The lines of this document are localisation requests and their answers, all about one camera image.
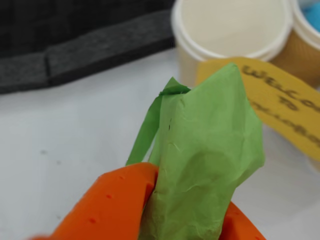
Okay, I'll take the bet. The blue paper rubbish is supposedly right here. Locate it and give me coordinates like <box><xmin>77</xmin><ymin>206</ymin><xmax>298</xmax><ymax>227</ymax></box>
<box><xmin>299</xmin><ymin>2</ymin><xmax>320</xmax><ymax>34</ymax></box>

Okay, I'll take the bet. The green paper rubbish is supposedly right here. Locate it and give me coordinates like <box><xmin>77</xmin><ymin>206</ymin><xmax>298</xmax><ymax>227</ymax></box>
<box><xmin>124</xmin><ymin>62</ymin><xmax>266</xmax><ymax>240</ymax></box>

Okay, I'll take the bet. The paper cup with green label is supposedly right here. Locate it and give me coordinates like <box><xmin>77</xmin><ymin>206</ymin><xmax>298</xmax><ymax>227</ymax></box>
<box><xmin>170</xmin><ymin>0</ymin><xmax>294</xmax><ymax>84</ymax></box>

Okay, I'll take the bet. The long grey foam border strip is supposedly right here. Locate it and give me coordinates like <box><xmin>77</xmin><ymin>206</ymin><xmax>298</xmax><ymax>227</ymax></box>
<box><xmin>0</xmin><ymin>9</ymin><xmax>176</xmax><ymax>95</ymax></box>

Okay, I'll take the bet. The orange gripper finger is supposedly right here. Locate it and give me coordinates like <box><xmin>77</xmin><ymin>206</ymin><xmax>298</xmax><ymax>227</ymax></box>
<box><xmin>219</xmin><ymin>201</ymin><xmax>267</xmax><ymax>240</ymax></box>
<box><xmin>53</xmin><ymin>161</ymin><xmax>160</xmax><ymax>240</ymax></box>

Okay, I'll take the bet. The yellow welcome recyclobots sign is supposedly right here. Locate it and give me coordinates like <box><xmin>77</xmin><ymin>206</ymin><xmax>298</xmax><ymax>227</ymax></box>
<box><xmin>195</xmin><ymin>56</ymin><xmax>320</xmax><ymax>163</ymax></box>

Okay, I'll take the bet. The paper cup with blue label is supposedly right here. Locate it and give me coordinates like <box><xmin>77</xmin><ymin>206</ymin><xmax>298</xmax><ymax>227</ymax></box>
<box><xmin>269</xmin><ymin>0</ymin><xmax>320</xmax><ymax>88</ymax></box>

